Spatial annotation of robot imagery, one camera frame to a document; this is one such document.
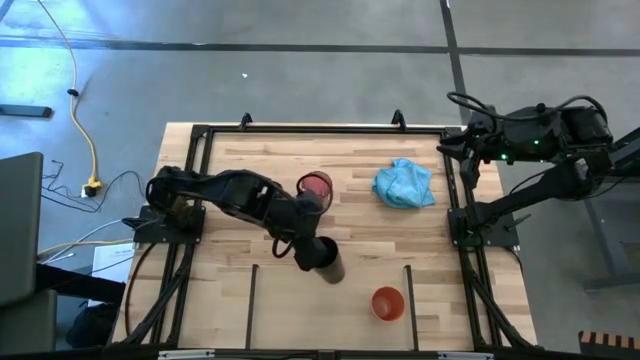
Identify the yellow power plug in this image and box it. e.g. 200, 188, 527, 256
82, 175, 105, 198

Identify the black side desk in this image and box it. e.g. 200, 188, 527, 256
34, 263, 126, 304

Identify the beige floor cable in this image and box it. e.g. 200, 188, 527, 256
37, 238, 135, 257

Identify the grey office chair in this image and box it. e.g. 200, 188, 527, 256
0, 152, 59, 354

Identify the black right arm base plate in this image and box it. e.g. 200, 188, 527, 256
448, 206, 521, 249

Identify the black metal table frame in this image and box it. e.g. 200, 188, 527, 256
112, 112, 539, 360

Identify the yellow extension cable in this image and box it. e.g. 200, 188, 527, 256
37, 0, 104, 184

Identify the blue microfibre cloth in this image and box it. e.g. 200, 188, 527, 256
371, 157, 437, 210

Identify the tall black cup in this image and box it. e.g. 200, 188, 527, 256
313, 236, 347, 286

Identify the black bag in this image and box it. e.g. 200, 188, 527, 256
64, 301, 120, 350

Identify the white frame bracket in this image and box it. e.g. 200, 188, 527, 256
438, 351, 495, 360
158, 349, 216, 360

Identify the thin black floor cable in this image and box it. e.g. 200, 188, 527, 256
41, 159, 149, 214

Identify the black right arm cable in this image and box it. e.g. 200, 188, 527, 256
446, 91, 609, 124

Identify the orange plastic cup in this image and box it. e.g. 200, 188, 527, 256
370, 285, 407, 324

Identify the grey metal stand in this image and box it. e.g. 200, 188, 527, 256
582, 192, 640, 292

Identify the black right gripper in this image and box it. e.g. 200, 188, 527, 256
436, 117, 506, 190

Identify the flat black floor strip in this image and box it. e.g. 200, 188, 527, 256
0, 104, 54, 119

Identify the pink faceted plastic cup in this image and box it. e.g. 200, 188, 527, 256
296, 170, 335, 214

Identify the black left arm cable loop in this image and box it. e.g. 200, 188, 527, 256
271, 234, 297, 260

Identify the orange black striped board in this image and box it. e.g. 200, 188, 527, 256
578, 329, 640, 359

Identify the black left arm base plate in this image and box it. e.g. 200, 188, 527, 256
133, 204, 207, 245

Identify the white paper sheet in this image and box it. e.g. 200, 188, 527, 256
92, 243, 136, 284

